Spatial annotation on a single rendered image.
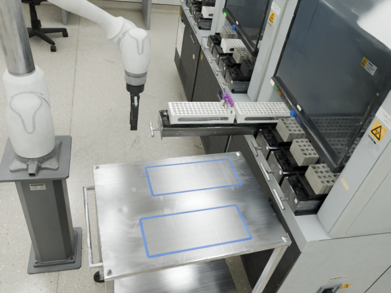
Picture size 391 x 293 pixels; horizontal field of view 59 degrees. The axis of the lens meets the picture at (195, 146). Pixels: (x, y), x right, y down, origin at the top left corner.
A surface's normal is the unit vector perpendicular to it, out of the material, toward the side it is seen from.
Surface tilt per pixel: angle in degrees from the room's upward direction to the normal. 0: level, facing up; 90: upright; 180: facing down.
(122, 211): 0
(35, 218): 90
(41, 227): 90
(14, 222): 0
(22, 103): 6
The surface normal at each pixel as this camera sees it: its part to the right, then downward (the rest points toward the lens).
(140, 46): 0.41, 0.49
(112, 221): 0.15, -0.75
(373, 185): 0.21, 0.66
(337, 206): -0.97, 0.03
